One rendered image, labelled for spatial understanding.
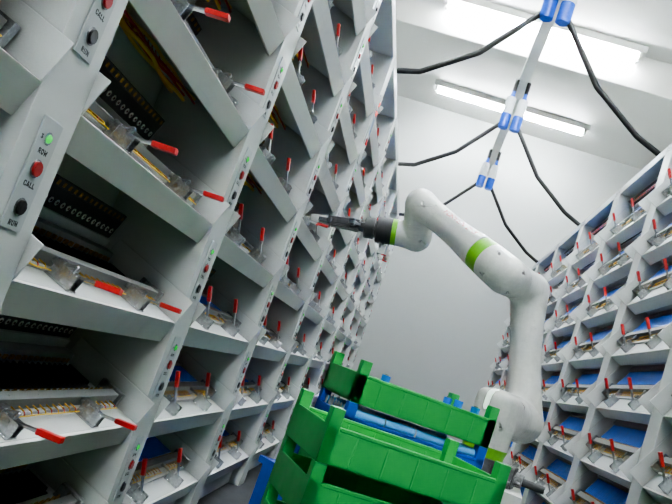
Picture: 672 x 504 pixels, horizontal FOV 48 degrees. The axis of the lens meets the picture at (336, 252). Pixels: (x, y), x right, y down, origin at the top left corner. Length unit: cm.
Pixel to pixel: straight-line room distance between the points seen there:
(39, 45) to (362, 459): 69
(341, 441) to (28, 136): 59
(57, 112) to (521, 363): 177
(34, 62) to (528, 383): 183
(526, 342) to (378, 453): 131
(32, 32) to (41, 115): 8
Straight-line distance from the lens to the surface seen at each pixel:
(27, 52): 84
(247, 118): 150
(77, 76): 88
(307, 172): 219
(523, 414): 225
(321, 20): 184
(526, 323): 239
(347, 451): 112
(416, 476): 116
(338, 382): 152
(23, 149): 83
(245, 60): 155
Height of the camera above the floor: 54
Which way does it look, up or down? 8 degrees up
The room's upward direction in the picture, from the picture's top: 20 degrees clockwise
